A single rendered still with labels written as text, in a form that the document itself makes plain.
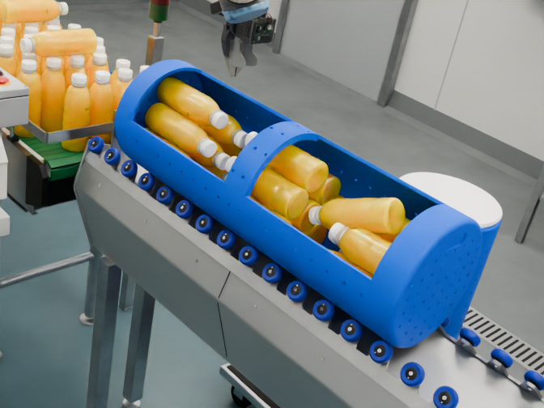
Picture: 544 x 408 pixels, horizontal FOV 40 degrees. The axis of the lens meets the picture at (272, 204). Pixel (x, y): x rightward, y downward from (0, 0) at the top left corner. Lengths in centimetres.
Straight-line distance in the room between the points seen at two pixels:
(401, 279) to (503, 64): 391
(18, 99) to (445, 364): 120
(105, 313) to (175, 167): 68
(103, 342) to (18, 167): 57
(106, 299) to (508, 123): 353
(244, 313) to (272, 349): 10
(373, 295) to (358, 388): 22
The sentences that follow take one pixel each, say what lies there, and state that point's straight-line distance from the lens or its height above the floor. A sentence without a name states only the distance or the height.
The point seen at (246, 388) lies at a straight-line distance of 254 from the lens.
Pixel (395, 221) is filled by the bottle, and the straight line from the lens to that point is 148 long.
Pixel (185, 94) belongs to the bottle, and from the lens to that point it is 182.
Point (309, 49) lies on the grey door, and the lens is 614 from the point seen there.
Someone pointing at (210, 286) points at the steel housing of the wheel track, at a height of 85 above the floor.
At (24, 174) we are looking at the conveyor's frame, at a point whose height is 84.
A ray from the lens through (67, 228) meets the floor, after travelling 350.
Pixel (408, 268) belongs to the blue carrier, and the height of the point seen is 117.
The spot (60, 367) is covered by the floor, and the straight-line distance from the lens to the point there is 276.
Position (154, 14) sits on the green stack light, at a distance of 249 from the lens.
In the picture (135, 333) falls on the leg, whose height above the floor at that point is 32.
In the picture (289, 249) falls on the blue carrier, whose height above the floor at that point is 107.
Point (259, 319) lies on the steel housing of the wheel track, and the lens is 163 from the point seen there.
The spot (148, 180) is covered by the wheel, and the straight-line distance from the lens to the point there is 187.
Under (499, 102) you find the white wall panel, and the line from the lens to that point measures 521.
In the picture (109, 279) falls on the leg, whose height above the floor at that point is 58.
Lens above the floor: 183
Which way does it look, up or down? 28 degrees down
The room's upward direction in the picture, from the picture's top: 12 degrees clockwise
